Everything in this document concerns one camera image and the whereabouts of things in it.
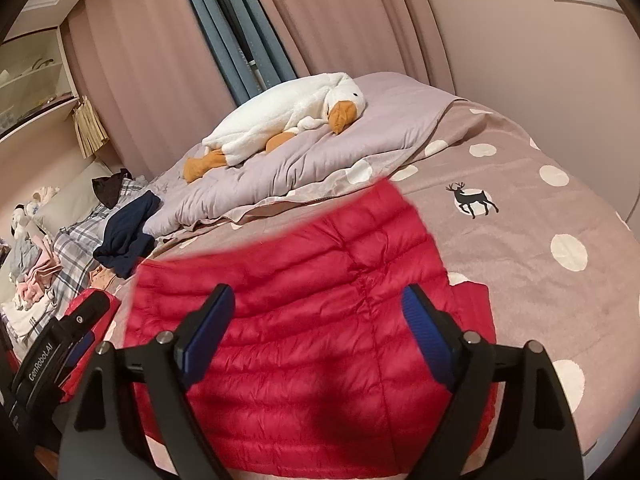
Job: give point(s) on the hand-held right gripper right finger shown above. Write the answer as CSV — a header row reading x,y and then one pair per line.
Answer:
x,y
427,340

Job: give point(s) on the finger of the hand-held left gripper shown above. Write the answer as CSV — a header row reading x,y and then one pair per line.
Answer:
x,y
80,350

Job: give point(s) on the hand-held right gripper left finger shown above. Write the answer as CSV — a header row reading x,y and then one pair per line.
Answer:
x,y
207,330

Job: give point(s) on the red down jacket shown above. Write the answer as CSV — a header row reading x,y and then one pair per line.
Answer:
x,y
300,335
114,307

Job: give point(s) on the white garment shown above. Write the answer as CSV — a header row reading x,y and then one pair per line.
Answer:
x,y
25,320

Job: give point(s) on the peach cloth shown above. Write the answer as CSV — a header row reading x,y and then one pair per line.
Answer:
x,y
102,277

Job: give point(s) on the pink garment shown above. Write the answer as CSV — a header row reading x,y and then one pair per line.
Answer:
x,y
40,275

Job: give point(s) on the plaid grey shirt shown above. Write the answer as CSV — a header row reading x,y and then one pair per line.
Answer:
x,y
75,245

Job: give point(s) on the grey garment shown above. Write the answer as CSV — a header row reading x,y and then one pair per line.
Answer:
x,y
25,255

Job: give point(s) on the polka-dot bed sheet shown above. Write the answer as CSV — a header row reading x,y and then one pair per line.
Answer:
x,y
525,285

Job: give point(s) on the navy garment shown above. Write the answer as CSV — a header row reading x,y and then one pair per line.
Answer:
x,y
125,235

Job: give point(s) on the black and white plush dog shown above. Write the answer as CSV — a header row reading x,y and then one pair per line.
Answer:
x,y
20,220

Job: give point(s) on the white plush bear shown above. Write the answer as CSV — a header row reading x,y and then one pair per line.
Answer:
x,y
45,194

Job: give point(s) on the plaid pillow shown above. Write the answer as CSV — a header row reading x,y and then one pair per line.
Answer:
x,y
132,187

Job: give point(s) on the black garment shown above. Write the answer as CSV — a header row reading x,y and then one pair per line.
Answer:
x,y
107,190

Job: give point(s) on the grey duvet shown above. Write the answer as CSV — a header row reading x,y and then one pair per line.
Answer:
x,y
300,165

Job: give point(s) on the white goose plush toy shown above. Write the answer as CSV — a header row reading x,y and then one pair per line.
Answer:
x,y
280,110

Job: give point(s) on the pink curtain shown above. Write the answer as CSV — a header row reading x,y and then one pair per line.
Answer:
x,y
360,20
150,60

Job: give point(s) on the blue curtain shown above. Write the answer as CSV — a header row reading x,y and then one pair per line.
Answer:
x,y
270,35
210,25

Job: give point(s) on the dark window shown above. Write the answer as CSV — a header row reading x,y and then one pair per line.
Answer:
x,y
232,25

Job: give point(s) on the white wall shelf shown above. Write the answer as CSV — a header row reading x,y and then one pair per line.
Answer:
x,y
30,110

